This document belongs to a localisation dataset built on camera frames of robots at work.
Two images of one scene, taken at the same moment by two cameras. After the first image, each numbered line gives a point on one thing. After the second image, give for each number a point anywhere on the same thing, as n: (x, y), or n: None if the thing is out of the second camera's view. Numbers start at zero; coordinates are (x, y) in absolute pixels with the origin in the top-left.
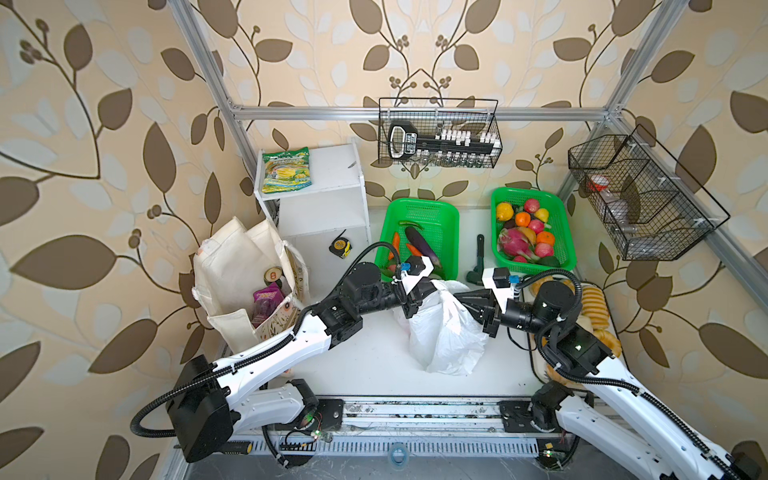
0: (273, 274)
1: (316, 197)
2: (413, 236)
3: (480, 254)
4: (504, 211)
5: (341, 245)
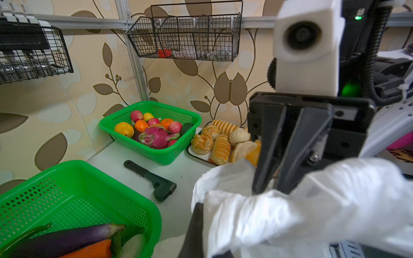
0: None
1: None
2: (60, 243)
3: (165, 187)
4: (124, 129)
5: None
